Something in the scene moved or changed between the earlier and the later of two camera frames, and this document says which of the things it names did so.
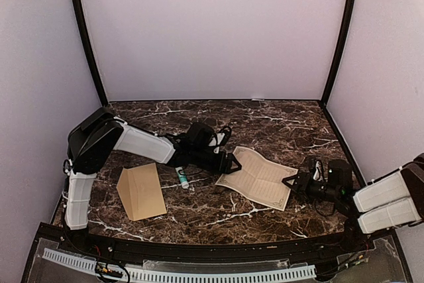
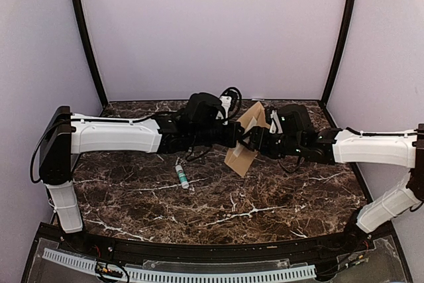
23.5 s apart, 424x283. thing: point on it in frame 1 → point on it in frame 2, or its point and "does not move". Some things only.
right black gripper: x=304 y=182 → x=261 y=143
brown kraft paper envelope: x=139 y=189 → x=240 y=156
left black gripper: x=220 y=168 → x=235 y=134
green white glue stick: x=183 y=177 does not move
